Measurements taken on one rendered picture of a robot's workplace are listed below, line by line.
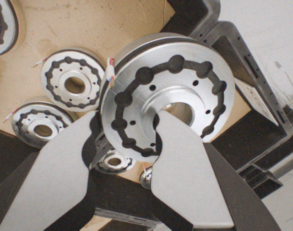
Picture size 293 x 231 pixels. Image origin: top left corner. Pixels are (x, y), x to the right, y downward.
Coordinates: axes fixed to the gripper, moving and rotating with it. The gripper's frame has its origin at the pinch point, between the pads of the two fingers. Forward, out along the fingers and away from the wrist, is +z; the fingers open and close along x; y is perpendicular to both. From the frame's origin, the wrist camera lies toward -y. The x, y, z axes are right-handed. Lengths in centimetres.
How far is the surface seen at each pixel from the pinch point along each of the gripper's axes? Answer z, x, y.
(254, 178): 59, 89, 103
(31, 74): 16.3, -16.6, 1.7
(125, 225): 14, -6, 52
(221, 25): 9.1, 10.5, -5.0
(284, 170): 124, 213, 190
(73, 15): 17.1, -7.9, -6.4
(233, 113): 21.1, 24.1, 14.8
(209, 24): 9.0, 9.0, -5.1
